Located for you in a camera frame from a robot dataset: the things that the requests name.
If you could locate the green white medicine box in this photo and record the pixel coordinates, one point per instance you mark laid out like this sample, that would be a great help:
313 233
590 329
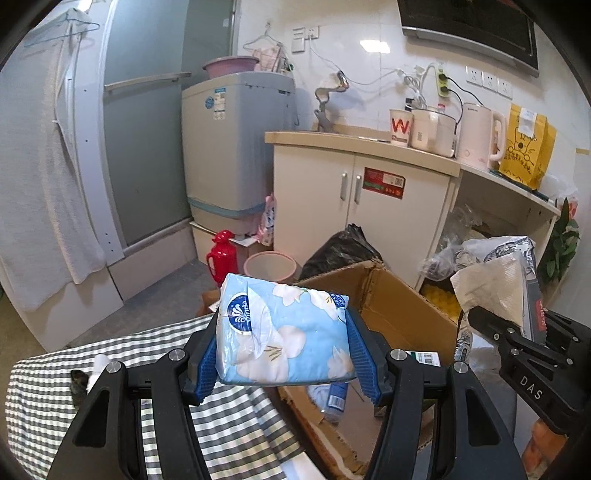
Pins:
425 357

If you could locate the cream kitchen cabinet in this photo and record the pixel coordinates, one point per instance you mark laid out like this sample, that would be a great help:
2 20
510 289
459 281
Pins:
314 184

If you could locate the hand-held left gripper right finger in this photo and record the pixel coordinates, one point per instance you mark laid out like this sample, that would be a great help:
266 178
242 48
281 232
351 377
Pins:
364 364

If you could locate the pink patterned bag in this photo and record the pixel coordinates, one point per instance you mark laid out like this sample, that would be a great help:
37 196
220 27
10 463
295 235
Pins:
268 221

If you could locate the metal faucet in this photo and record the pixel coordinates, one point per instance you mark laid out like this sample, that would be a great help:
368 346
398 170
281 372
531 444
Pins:
323 120

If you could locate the yellow paper bag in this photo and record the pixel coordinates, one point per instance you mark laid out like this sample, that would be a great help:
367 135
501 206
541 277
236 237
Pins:
526 152

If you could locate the white electric kettle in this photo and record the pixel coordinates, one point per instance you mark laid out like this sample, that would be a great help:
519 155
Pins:
475 138

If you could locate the frosted glass door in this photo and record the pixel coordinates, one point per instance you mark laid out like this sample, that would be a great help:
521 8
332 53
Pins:
147 138

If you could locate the green plant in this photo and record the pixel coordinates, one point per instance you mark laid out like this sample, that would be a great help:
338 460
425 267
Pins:
561 244

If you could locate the white plastic bag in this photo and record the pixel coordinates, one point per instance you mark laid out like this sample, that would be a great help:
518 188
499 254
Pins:
556 187

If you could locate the brown cardboard box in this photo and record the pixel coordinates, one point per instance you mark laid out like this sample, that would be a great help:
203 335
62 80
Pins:
406 304

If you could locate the white towel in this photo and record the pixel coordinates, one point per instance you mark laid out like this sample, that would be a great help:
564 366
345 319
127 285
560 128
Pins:
37 161

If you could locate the clear plastic bag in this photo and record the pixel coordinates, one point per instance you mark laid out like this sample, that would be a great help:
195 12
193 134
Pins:
455 226

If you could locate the brown cardboard piece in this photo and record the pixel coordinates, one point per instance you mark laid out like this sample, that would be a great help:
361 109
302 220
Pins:
211 302

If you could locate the white wall sockets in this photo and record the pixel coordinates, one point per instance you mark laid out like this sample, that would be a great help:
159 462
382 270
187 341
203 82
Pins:
489 81

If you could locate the pink waste bin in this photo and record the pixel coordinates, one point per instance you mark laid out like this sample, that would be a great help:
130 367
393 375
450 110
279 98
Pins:
268 267

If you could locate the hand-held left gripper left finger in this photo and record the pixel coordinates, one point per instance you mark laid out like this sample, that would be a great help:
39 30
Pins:
205 369

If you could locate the white wall switch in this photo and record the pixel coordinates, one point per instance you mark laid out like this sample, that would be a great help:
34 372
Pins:
300 41

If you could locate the black trash bag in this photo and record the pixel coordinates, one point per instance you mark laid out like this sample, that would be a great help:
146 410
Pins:
341 254

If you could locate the red thermos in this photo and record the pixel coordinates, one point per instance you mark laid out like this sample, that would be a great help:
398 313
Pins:
224 258

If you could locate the black range hood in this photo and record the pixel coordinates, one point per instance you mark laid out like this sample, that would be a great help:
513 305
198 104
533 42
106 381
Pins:
466 23

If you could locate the grey white checked tablecloth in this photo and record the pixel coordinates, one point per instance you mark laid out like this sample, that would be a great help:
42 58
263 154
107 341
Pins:
46 383

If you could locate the white paper cup red print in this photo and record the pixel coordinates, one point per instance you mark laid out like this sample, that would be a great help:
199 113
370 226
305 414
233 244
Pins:
400 129

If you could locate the green white power strip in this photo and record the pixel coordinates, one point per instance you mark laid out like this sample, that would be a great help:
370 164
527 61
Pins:
442 83

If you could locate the pink basin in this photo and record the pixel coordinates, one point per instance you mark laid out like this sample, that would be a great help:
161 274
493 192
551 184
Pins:
228 67

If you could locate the white plastic bottle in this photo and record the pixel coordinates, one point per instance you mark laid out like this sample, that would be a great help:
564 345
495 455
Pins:
100 364

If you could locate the grey washing machine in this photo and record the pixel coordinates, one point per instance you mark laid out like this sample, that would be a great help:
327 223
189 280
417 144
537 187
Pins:
231 147

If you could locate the blue floral tissue pack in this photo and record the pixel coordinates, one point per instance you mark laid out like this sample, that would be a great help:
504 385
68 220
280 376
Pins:
286 341

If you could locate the yellow foam sheet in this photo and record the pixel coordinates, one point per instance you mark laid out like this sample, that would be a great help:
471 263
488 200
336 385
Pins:
441 300

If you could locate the clear plastic bottle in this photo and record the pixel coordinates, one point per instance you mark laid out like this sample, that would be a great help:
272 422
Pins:
334 397

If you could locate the white rice cooker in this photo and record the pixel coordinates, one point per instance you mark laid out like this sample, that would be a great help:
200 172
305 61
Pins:
431 134

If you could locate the pink hanging clothes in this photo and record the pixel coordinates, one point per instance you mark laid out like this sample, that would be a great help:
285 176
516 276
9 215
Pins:
268 57

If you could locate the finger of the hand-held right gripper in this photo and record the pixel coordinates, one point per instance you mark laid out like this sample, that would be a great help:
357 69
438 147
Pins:
568 337
496 325

